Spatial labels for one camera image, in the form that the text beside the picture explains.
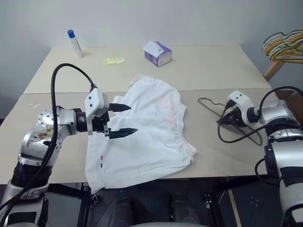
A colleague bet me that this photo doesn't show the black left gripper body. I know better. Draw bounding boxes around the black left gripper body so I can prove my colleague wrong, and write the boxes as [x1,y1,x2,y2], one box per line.
[91,104,112,140]

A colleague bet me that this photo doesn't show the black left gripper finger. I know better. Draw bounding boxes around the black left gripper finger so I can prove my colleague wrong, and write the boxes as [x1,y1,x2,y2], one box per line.
[108,127,139,140]
[109,103,132,113]

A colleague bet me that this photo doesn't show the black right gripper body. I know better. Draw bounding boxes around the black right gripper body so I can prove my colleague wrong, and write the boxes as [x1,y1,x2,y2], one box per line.
[231,107,249,129]

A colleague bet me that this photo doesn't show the thin wire hanger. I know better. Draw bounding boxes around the thin wire hanger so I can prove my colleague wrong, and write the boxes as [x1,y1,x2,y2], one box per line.
[197,96,262,146]

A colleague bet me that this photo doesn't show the white shorts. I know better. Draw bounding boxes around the white shorts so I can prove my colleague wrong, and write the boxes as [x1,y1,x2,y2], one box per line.
[84,75,198,195]

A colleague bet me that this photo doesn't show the yellow plastic packet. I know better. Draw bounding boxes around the yellow plastic packet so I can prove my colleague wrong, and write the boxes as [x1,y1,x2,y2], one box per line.
[102,56,127,66]

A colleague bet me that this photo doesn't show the wooden stand leg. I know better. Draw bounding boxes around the wooden stand leg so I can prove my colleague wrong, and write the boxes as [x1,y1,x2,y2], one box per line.
[263,60,288,82]

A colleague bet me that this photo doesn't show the purple tissue box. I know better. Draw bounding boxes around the purple tissue box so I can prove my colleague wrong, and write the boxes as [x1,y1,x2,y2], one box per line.
[144,41,173,68]

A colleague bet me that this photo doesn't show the white bottle blue cap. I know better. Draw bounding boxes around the white bottle blue cap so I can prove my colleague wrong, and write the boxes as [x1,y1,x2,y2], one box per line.
[67,29,84,58]

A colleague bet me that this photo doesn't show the stack of coloured hangers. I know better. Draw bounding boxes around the stack of coloured hangers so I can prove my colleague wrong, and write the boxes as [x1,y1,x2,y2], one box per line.
[262,26,303,63]

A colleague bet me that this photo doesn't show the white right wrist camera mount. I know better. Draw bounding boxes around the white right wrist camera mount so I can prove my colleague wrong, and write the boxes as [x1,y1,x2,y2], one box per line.
[226,90,256,119]

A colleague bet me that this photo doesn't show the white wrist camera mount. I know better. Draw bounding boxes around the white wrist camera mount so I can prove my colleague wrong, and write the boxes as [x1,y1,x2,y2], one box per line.
[226,90,256,119]
[84,87,110,136]

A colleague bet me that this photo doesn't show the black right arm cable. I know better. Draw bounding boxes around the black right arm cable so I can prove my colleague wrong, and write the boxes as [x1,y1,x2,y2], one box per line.
[217,86,303,144]

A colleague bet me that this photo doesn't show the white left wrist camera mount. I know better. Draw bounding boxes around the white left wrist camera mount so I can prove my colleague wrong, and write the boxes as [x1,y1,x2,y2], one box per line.
[84,87,110,136]

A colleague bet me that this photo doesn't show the black table frame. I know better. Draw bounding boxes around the black table frame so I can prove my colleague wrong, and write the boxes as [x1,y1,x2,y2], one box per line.
[47,177,282,227]

